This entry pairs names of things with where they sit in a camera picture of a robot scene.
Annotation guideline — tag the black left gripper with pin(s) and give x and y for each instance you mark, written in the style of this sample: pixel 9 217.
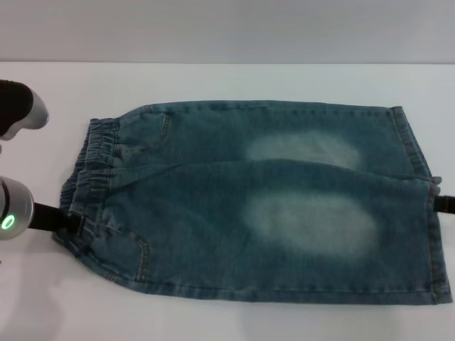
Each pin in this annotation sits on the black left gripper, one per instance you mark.
pixel 46 218

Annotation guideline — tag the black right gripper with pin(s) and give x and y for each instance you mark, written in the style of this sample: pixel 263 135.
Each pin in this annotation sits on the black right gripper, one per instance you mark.
pixel 447 204

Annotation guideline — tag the blue denim shorts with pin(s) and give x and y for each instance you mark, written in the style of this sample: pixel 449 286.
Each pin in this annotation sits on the blue denim shorts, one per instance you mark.
pixel 213 213

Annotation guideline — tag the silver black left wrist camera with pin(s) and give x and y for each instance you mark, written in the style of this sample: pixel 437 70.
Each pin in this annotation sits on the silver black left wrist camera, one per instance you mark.
pixel 21 106

